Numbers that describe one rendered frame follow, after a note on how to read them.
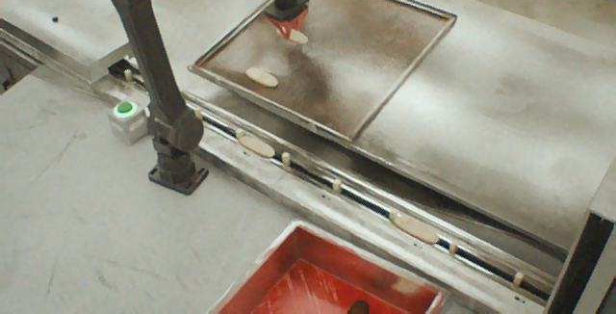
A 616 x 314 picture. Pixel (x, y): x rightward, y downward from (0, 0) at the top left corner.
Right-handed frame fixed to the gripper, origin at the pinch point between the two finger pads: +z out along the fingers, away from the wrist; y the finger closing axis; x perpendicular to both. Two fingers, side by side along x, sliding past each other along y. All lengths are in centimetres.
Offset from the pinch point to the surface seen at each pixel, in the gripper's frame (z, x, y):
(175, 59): 12.9, 33.8, -15.8
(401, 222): 7, -53, -27
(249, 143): 6.4, -12.8, -29.8
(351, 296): 7, -55, -46
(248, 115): 12.0, -1.3, -20.2
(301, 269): 7, -43, -47
